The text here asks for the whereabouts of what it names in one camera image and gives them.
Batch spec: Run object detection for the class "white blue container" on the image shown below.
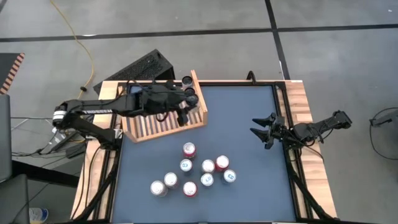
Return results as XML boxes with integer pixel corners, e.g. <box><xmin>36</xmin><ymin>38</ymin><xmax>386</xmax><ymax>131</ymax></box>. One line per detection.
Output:
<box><xmin>29</xmin><ymin>207</ymin><xmax>50</xmax><ymax>224</ymax></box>

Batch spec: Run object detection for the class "grey stand leg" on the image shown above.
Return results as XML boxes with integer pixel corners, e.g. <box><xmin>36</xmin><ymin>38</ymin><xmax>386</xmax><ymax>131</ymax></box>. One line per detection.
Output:
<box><xmin>369</xmin><ymin>110</ymin><xmax>398</xmax><ymax>127</ymax></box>

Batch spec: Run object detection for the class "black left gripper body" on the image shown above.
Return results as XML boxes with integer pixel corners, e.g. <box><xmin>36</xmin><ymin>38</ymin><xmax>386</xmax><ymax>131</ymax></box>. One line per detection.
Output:
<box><xmin>136</xmin><ymin>82</ymin><xmax>187</xmax><ymax>118</ymax></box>

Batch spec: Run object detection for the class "blue silver Red Bull can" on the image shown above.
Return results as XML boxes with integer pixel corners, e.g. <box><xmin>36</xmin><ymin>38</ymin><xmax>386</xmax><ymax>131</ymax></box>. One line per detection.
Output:
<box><xmin>179</xmin><ymin>159</ymin><xmax>193</xmax><ymax>174</ymax></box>
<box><xmin>223</xmin><ymin>169</ymin><xmax>238</xmax><ymax>185</ymax></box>
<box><xmin>200</xmin><ymin>172</ymin><xmax>215</xmax><ymax>187</ymax></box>

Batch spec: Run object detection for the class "black arched clamp handle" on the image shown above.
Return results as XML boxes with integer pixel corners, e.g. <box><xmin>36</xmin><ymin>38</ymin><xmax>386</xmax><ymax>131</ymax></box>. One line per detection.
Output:
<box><xmin>246</xmin><ymin>70</ymin><xmax>259</xmax><ymax>85</ymax></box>

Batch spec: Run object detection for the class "black perforated computer tower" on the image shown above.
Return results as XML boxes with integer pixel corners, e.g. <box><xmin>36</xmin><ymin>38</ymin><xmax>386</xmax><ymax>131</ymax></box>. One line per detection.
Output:
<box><xmin>93</xmin><ymin>49</ymin><xmax>175</xmax><ymax>96</ymax></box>

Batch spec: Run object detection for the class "wooden table side board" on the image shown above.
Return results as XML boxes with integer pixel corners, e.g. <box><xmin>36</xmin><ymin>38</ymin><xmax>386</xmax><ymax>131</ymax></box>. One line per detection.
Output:
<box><xmin>284</xmin><ymin>80</ymin><xmax>338</xmax><ymax>218</ymax></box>
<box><xmin>70</xmin><ymin>80</ymin><xmax>125</xmax><ymax>220</ymax></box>

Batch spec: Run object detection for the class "wooden slatted shelf rack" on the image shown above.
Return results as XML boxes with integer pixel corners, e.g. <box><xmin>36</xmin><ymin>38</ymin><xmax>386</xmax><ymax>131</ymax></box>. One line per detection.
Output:
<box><xmin>117</xmin><ymin>69</ymin><xmax>209</xmax><ymax>144</ymax></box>

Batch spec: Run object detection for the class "black looped floor cable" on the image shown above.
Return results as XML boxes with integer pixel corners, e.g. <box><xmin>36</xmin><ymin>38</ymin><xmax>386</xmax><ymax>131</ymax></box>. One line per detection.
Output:
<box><xmin>369</xmin><ymin>107</ymin><xmax>398</xmax><ymax>161</ymax></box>

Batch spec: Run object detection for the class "yellow cable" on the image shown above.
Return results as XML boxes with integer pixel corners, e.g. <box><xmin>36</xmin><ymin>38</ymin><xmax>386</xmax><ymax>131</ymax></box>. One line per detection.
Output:
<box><xmin>49</xmin><ymin>0</ymin><xmax>95</xmax><ymax>100</ymax></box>

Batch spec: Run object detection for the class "red Fanta strawberry can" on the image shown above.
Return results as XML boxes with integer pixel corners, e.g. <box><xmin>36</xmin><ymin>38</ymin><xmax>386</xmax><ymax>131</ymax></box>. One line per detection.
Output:
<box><xmin>182</xmin><ymin>181</ymin><xmax>198</xmax><ymax>198</ymax></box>
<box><xmin>215</xmin><ymin>155</ymin><xmax>230</xmax><ymax>172</ymax></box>
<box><xmin>182</xmin><ymin>142</ymin><xmax>197</xmax><ymax>159</ymax></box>

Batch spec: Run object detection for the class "black floor bar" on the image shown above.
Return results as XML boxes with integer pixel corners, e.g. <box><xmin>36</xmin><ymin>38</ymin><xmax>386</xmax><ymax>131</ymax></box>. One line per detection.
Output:
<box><xmin>11</xmin><ymin>159</ymin><xmax>80</xmax><ymax>188</ymax></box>

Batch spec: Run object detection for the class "silver Diet Coke can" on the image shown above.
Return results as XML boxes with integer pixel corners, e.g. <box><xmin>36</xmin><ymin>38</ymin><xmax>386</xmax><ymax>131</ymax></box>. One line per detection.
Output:
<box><xmin>150</xmin><ymin>180</ymin><xmax>169</xmax><ymax>198</ymax></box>
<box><xmin>164</xmin><ymin>172</ymin><xmax>180</xmax><ymax>190</ymax></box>
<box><xmin>201</xmin><ymin>159</ymin><xmax>216</xmax><ymax>174</ymax></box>

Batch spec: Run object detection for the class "black mat orange striped edge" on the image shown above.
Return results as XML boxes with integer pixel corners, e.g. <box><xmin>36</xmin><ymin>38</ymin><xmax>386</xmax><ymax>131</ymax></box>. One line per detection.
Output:
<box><xmin>0</xmin><ymin>52</ymin><xmax>25</xmax><ymax>95</ymax></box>

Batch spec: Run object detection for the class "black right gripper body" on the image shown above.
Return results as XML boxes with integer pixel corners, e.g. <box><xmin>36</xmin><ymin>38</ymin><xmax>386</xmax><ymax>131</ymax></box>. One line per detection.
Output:
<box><xmin>266</xmin><ymin>114</ymin><xmax>295</xmax><ymax>150</ymax></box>

